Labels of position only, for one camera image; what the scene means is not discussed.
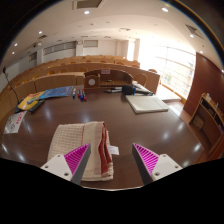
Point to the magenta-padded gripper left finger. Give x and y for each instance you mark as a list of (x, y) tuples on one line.
[(58, 166)]

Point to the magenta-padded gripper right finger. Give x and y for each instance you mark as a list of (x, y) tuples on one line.
[(163, 166)]

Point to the beige towel with red stripes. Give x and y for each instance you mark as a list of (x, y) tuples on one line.
[(90, 136)]

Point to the white paper with red print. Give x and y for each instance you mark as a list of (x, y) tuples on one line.
[(15, 122)]

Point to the black remote control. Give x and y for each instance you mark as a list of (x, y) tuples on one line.
[(36, 106)]

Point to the white notepad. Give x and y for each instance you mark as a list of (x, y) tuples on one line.
[(147, 104)]

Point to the wooden shelf unit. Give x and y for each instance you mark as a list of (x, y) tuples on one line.
[(208, 116)]

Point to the blue booklet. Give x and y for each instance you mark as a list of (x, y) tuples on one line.
[(57, 92)]

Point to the blue marker pen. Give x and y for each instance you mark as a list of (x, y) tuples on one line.
[(74, 93), (81, 95)]

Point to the red marker pen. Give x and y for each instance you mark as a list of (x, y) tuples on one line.
[(84, 95), (79, 93)]

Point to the black handheld microphone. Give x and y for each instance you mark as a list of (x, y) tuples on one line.
[(128, 90)]

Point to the wooden lecture hall seat rows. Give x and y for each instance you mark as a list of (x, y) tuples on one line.
[(55, 81)]

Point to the black gooseneck desk microphone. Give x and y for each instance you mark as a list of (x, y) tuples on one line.
[(10, 85)]

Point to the wooden desk organizer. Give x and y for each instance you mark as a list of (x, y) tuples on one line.
[(108, 80)]

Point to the large bright window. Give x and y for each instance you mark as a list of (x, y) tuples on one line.
[(166, 66)]

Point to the round ceiling lights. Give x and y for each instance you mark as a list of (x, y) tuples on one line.
[(86, 12)]

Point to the square ceiling vent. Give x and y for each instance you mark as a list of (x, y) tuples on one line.
[(88, 3)]

